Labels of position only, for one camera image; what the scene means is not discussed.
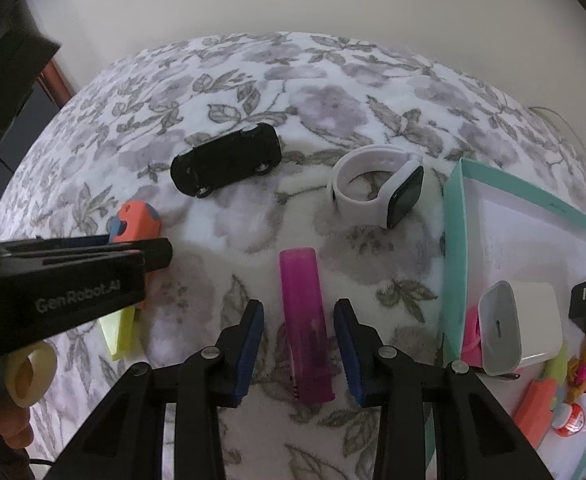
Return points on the yellow-green plastic block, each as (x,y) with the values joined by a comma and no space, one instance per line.
(120,335)

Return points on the orange plastic block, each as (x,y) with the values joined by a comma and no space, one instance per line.
(533,410)

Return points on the black toy car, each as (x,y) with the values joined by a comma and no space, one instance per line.
(228,157)

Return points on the magenta translucent plastic case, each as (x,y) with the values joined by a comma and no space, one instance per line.
(305,325)

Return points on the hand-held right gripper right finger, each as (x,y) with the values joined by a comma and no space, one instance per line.
(353,355)

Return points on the orange and blue toy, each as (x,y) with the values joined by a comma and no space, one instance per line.
(135,220)

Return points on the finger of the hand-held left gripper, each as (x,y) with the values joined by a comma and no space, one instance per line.
(123,250)
(48,242)

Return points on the white charger adapter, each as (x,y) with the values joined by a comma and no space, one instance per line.
(518,327)

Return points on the brown wooden frame strip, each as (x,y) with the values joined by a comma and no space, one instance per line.
(57,82)

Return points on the floral grey white blanket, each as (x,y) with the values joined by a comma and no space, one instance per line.
(298,100)

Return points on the yellow-green plastic stick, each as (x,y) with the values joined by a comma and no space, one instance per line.
(555,365)

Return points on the clear plastic container green rim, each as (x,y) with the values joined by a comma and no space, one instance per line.
(513,240)

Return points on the dark wardrobe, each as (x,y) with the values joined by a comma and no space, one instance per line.
(20,125)

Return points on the person's left hand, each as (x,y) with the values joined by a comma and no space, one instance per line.
(13,427)

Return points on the white smartwatch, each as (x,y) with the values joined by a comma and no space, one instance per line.
(378,185)

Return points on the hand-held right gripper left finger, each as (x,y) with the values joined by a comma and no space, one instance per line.
(250,345)

